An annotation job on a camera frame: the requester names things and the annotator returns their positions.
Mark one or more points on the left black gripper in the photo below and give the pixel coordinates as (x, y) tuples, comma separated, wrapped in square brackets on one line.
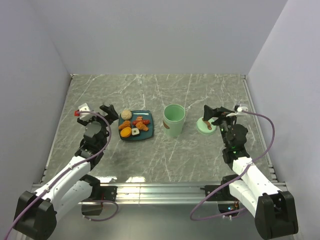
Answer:
[(109, 110)]

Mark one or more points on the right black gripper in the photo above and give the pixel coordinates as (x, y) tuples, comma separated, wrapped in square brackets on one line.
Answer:
[(209, 112)]

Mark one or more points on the beige steamed bun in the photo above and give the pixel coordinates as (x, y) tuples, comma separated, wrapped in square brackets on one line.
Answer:
[(126, 114)]

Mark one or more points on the fried chicken nugget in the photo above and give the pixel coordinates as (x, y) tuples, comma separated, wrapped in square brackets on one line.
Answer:
[(125, 124)]

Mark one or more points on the orange round slice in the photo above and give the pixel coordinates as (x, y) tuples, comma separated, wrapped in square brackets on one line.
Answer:
[(126, 132)]

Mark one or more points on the teal square plate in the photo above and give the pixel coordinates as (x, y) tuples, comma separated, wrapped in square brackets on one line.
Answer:
[(146, 114)]

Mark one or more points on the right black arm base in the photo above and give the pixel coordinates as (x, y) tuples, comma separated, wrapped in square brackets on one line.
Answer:
[(227, 202)]

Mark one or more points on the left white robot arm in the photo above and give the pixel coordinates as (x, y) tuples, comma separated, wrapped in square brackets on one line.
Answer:
[(37, 213)]

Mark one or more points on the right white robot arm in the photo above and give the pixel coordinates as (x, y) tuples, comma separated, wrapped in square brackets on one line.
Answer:
[(274, 210)]

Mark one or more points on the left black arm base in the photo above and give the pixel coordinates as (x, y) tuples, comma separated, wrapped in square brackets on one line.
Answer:
[(99, 194)]

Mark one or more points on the white sushi roll piece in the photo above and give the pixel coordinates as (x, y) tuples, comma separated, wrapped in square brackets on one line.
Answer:
[(135, 131)]

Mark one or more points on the orange fried shrimp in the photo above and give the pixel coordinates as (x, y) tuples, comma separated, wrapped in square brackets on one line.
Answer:
[(142, 127)]

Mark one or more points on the red sausage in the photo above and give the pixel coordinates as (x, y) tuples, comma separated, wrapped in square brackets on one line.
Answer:
[(143, 121)]

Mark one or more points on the mint green canister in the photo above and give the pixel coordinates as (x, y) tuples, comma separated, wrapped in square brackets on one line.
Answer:
[(173, 119)]

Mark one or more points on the mint green lid brown handle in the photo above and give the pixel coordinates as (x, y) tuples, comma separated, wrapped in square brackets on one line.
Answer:
[(205, 127)]

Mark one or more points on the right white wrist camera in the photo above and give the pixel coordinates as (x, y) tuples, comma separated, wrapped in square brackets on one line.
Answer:
[(239, 110)]

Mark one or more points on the aluminium right side rail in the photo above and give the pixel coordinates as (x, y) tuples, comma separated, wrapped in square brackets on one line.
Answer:
[(271, 169)]

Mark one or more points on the aluminium rail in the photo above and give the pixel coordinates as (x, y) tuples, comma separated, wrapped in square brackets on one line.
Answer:
[(168, 193), (271, 169)]

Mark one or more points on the aluminium front rail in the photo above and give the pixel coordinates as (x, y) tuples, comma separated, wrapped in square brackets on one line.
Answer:
[(168, 193)]

